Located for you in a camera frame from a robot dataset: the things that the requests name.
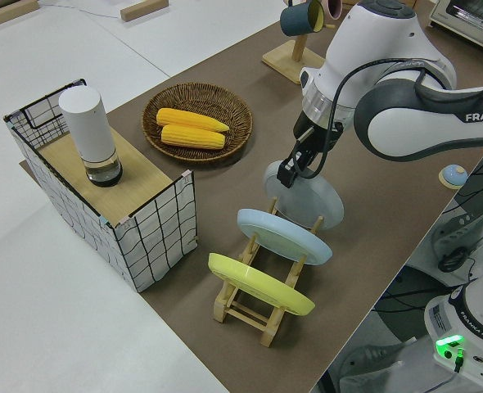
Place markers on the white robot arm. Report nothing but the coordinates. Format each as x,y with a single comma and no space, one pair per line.
389,123

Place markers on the dark blue mug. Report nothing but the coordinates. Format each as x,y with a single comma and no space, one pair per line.
296,20

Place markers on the yellow plate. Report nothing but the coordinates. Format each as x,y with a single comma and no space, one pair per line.
258,282

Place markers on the brown table mat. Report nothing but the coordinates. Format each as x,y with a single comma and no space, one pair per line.
368,245

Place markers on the light blue call bell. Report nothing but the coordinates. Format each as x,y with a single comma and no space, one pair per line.
453,175

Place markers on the yellow corn cob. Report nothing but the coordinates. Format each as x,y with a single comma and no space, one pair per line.
192,137
188,118

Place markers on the wooden block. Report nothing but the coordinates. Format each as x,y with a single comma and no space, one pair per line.
8,11
143,9

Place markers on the wooden drawer cabinet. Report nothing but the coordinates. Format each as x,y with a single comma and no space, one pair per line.
348,2

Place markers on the white toaster oven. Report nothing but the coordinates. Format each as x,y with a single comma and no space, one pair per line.
466,20

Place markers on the round wicker basket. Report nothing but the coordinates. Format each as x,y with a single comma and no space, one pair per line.
196,98

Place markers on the light blue plate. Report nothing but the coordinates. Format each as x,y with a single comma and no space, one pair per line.
282,235

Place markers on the white cylinder bottle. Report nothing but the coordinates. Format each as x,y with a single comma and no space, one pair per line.
88,127

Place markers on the low wooden plate rack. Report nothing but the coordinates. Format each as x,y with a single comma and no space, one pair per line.
241,313

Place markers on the gray plate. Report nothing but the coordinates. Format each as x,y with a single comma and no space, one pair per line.
311,200

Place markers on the pink mug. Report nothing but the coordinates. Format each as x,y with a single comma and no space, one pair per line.
333,8

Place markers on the wooden mug tree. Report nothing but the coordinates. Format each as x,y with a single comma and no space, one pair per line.
282,59

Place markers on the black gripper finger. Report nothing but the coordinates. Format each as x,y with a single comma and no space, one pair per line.
286,174
306,161

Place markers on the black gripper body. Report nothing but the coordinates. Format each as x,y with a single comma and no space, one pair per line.
315,141

